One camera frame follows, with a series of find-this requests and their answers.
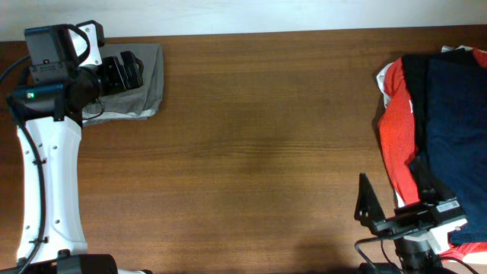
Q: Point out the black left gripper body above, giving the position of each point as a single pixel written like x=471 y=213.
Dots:
x=115 y=74

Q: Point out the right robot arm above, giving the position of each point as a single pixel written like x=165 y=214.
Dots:
x=415 y=257

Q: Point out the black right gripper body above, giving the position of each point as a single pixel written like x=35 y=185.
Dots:
x=404 y=218

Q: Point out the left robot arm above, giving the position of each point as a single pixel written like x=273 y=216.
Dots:
x=53 y=240

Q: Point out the grey shorts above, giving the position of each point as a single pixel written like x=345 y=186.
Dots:
x=140 y=103

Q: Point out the red garment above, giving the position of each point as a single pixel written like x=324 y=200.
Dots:
x=396 y=130

